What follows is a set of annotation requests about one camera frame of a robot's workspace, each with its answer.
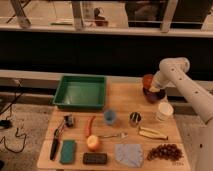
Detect red bowl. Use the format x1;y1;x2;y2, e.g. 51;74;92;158
142;74;153;89

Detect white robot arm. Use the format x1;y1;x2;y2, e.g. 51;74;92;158
149;57;213;171

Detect green plastic tray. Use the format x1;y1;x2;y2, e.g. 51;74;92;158
53;75;106;110

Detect purple bowl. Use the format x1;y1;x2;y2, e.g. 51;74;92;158
143;88;166;103

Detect white paper cup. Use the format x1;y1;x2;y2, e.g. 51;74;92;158
155;102;174;121

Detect small metal cup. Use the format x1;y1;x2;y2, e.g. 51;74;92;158
129;112;141;127

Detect yellow banana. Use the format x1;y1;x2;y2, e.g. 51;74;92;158
138;127;168;140

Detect blue plastic cup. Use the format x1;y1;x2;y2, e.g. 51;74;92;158
104;109;116;125

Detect metal fork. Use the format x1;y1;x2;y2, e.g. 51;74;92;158
98;132;128;139

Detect bunch of dark grapes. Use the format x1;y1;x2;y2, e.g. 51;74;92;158
147;144;182;161

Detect blue-grey cloth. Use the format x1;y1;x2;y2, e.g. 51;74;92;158
115;144;143;168

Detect orange carrot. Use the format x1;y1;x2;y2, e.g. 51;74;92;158
85;116;96;137

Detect yellow red apple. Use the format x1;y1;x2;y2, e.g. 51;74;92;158
86;135;101;151

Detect small black toy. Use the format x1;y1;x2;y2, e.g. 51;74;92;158
64;115;74;128

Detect black rectangular sponge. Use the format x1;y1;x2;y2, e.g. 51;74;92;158
83;153;108;164

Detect green sponge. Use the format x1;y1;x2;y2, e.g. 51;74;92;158
60;140;76;164

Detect black handled knife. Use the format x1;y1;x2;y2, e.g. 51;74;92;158
50;121;65;161

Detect black cable on floor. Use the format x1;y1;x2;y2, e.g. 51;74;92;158
0;79;28;154

